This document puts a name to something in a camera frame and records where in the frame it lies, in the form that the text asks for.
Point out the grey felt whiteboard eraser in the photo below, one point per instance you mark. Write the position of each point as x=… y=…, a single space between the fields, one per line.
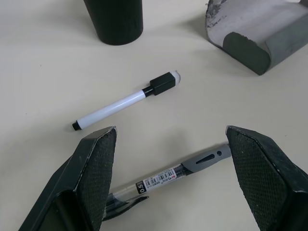
x=276 y=36

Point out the white whiteboard marker black cap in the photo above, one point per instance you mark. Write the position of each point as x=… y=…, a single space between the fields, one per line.
x=115 y=106

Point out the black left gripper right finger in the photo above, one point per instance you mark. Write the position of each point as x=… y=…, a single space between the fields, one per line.
x=264 y=178

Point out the clear gel pen grey grip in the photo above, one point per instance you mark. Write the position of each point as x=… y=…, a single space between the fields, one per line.
x=168 y=174

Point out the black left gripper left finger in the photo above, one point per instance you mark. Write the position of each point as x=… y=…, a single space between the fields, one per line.
x=91 y=173

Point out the black pen cup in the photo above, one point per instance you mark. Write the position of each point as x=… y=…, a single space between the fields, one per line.
x=115 y=21

